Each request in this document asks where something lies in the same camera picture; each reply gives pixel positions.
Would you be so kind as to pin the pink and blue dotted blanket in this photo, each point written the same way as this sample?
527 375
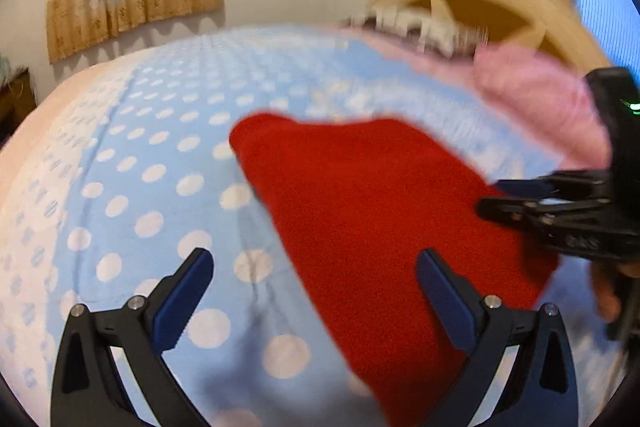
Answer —
165 132

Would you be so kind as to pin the brown wooden cabinet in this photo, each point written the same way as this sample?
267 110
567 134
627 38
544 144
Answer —
20 99

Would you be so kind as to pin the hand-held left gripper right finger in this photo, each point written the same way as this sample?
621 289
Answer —
445 302

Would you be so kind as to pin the cream wooden headboard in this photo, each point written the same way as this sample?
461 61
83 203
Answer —
500 12

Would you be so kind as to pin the person's right hand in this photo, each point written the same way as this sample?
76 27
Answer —
606 292

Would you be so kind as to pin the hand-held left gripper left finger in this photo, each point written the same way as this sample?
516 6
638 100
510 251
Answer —
185 302

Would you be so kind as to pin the red knit garment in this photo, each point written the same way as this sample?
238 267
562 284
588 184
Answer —
380 217

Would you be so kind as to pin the pink cloth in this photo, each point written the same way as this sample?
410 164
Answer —
540 102

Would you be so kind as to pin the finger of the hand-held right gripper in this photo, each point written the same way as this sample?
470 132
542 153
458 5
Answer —
560 224
575 186

